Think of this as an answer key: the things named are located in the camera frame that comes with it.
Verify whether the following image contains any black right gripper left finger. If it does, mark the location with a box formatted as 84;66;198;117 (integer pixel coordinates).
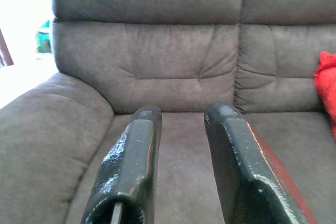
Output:
80;105;163;224

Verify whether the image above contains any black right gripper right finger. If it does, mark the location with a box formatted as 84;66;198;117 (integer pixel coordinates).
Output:
204;101;310;224

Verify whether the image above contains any dark brown fabric sofa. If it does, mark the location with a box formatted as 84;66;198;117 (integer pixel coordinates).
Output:
0;0;336;224

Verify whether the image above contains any red pillow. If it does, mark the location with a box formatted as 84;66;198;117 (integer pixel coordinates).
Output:
313;50;336;141

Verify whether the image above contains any green plastic stool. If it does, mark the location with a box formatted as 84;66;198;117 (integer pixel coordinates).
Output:
35;19;53;54

